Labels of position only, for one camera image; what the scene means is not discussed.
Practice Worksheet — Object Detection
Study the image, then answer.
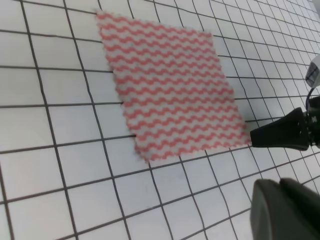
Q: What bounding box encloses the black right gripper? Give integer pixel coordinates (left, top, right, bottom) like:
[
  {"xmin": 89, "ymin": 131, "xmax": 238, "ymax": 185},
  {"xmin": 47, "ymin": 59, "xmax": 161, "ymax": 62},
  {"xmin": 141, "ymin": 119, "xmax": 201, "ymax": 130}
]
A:
[{"xmin": 250, "ymin": 96, "xmax": 320, "ymax": 151}]

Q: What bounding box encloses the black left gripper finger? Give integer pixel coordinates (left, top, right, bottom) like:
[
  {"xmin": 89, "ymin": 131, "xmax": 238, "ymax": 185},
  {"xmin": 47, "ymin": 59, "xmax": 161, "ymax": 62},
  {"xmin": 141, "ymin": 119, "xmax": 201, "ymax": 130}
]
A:
[{"xmin": 250, "ymin": 178, "xmax": 320, "ymax": 240}]

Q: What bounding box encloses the pink wavy striped towel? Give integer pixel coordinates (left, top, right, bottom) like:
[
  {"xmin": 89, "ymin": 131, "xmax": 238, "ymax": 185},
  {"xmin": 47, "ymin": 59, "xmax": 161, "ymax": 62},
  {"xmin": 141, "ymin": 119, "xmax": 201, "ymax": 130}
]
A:
[{"xmin": 96, "ymin": 10, "xmax": 251, "ymax": 161}]

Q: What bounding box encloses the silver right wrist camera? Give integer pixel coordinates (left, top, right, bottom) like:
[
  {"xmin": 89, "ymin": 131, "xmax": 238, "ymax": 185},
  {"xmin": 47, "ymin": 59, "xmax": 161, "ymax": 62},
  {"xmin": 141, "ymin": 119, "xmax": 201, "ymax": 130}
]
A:
[{"xmin": 305, "ymin": 54, "xmax": 320, "ymax": 88}]

